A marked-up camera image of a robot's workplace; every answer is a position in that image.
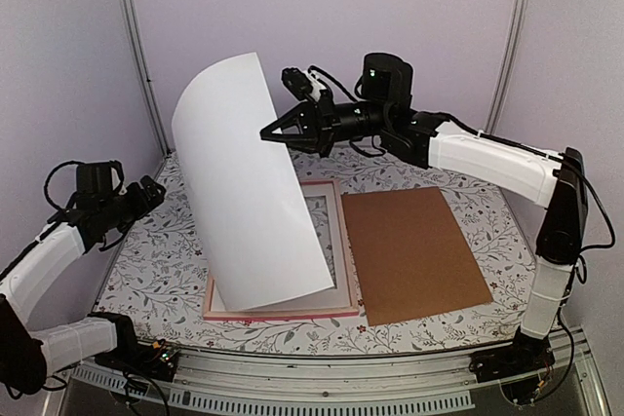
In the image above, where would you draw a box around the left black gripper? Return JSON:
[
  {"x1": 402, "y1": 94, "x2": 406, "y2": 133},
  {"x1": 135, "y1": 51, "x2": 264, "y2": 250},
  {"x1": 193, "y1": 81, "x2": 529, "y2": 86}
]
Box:
[{"x1": 99, "y1": 174, "x2": 166, "y2": 234}]

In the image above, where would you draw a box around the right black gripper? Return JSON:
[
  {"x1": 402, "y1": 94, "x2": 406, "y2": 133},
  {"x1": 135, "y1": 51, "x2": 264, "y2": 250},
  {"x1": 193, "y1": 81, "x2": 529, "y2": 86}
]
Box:
[{"x1": 260, "y1": 88, "x2": 390, "y2": 157}]

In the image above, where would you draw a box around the pink wooden picture frame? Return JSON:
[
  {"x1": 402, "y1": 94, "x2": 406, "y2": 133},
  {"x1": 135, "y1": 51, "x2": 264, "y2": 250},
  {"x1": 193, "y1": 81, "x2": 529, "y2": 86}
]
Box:
[{"x1": 202, "y1": 177, "x2": 360, "y2": 322}]

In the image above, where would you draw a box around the dark photo print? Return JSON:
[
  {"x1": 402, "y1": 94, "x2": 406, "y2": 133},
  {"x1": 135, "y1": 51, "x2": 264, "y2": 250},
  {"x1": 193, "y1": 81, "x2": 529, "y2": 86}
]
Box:
[{"x1": 172, "y1": 53, "x2": 333, "y2": 311}]

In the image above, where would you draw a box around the brown backing board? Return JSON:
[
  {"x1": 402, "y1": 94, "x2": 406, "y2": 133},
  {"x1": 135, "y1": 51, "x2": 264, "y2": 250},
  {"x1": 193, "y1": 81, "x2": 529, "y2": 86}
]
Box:
[{"x1": 341, "y1": 187, "x2": 493, "y2": 326}]

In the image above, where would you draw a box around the white mat board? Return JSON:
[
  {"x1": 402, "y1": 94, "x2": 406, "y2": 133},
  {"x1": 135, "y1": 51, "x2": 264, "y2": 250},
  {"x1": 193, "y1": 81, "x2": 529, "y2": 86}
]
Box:
[{"x1": 209, "y1": 182, "x2": 353, "y2": 315}]

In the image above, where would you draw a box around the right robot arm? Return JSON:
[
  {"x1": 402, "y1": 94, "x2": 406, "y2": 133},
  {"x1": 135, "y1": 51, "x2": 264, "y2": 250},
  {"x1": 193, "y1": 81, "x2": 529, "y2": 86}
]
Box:
[{"x1": 259, "y1": 53, "x2": 589, "y2": 381}]

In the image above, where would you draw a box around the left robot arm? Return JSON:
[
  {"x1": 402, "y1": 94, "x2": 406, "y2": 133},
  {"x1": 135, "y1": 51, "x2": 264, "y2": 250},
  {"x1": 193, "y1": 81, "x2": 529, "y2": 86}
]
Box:
[{"x1": 1, "y1": 160, "x2": 166, "y2": 399}]

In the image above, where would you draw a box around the floral table mat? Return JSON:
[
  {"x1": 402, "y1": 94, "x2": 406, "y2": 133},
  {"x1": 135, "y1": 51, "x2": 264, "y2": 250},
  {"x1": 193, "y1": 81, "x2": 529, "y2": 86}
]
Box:
[{"x1": 95, "y1": 146, "x2": 535, "y2": 356}]

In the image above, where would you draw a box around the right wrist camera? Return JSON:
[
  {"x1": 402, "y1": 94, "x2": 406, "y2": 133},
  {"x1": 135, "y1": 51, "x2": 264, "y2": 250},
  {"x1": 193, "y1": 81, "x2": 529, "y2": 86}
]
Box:
[{"x1": 281, "y1": 67, "x2": 333, "y2": 103}]

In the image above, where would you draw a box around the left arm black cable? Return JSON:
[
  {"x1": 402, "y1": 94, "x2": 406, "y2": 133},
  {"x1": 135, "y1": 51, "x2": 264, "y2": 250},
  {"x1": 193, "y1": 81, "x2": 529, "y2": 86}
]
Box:
[{"x1": 42, "y1": 159, "x2": 84, "y2": 222}]

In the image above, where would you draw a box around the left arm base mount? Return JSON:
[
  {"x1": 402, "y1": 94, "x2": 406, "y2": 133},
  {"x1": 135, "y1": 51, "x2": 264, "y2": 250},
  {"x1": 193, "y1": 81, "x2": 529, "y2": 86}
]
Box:
[{"x1": 95, "y1": 339, "x2": 180, "y2": 383}]

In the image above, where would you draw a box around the left aluminium post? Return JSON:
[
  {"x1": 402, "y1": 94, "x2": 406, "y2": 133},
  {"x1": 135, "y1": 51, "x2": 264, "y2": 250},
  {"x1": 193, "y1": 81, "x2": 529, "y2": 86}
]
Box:
[{"x1": 119, "y1": 0, "x2": 171, "y2": 157}]

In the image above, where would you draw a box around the aluminium post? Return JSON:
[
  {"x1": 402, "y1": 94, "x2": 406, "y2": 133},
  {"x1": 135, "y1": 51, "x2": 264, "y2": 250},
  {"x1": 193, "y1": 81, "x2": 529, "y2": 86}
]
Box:
[
  {"x1": 119, "y1": 0, "x2": 171, "y2": 157},
  {"x1": 485, "y1": 0, "x2": 529, "y2": 133}
]

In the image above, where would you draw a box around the right aluminium post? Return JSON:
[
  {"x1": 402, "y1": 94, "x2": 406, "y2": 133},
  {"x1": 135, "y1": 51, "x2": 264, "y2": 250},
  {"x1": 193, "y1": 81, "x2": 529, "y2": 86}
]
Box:
[{"x1": 485, "y1": 0, "x2": 529, "y2": 133}]

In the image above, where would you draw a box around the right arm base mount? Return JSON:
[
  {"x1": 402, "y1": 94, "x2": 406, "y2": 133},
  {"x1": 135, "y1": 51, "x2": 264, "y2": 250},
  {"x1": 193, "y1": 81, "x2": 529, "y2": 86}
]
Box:
[{"x1": 469, "y1": 344, "x2": 555, "y2": 405}]

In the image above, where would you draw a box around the front aluminium rail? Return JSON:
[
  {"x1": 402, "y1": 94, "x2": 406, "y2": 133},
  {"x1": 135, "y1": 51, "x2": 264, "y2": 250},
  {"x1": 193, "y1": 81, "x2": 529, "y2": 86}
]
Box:
[{"x1": 43, "y1": 355, "x2": 605, "y2": 416}]

